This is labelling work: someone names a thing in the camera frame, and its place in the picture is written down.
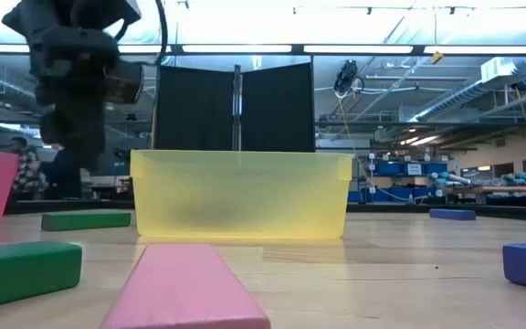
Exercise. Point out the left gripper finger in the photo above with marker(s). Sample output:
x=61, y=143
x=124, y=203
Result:
x=52, y=130
x=85, y=137

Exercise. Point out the green wooden block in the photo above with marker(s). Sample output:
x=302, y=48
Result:
x=85, y=221
x=21, y=274

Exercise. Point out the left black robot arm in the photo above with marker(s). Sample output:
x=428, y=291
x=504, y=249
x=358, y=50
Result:
x=39, y=16

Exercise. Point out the person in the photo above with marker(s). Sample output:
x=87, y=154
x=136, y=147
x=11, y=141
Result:
x=28, y=171

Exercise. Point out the black folding room divider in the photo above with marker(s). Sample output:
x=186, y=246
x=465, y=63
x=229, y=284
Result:
x=194, y=109

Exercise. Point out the yellow translucent plastic bin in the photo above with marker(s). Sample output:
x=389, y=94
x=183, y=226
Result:
x=245, y=196

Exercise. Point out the pink wooden block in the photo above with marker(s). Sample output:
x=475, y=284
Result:
x=185, y=292

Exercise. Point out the blue storage crate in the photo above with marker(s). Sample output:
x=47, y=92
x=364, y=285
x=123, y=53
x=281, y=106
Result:
x=388, y=169
x=436, y=169
x=400, y=194

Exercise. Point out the yellow hanging connector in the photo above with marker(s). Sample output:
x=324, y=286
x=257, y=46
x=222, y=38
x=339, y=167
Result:
x=436, y=57

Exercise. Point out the wooden workbench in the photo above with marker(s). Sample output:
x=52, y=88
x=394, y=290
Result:
x=509, y=188

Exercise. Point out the black aluminium table frame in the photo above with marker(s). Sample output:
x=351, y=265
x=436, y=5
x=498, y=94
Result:
x=71, y=206

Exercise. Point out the black overhead frame beam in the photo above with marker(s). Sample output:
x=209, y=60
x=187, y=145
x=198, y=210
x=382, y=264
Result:
x=297, y=49

